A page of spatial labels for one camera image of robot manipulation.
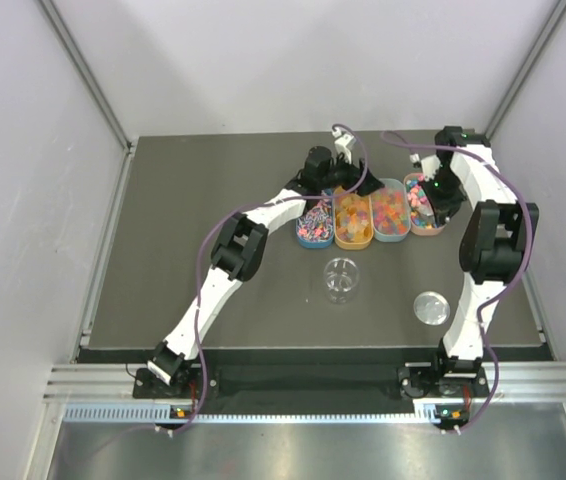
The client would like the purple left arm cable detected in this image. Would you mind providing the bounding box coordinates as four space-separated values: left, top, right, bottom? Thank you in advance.
155 123 370 436

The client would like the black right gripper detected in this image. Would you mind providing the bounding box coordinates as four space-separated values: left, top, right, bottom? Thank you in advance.
416 167 465 227

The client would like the grey slotted cable duct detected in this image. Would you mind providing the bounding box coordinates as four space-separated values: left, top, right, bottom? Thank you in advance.
62 398 469 425

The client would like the pink candy tray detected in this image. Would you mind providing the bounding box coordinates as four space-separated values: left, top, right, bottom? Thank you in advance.
403 173 444 236

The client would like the aluminium right frame post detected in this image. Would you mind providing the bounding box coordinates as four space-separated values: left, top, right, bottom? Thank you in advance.
484 0 566 140

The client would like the aluminium frame post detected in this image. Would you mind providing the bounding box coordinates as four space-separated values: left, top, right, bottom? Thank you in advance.
35 0 134 151
484 0 566 140

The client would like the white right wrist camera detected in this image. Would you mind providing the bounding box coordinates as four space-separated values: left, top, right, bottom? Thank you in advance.
409 153 441 181

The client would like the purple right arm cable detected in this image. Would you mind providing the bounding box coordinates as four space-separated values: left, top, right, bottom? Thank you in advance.
380 130 537 434

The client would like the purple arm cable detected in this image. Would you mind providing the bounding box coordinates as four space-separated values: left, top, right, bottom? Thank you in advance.
155 123 370 436
380 130 537 434

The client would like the orange candy tray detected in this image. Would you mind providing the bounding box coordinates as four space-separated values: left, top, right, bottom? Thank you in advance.
334 193 374 250

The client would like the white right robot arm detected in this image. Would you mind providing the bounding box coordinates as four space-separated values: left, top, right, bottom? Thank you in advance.
422 126 539 396

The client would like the aluminium front frame rail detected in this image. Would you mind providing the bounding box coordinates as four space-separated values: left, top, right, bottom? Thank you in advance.
43 361 566 404

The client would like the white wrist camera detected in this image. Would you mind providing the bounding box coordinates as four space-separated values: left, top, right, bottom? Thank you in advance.
332 128 356 164
409 153 441 181

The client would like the light blue candy tray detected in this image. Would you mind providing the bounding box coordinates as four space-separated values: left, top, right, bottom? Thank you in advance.
369 178 411 243

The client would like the aluminium left frame post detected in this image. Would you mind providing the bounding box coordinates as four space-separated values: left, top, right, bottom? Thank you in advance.
35 0 134 151

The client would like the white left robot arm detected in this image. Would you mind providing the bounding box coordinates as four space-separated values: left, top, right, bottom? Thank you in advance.
147 146 381 397

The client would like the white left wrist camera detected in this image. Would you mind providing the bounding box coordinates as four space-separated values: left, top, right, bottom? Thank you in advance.
332 128 356 164

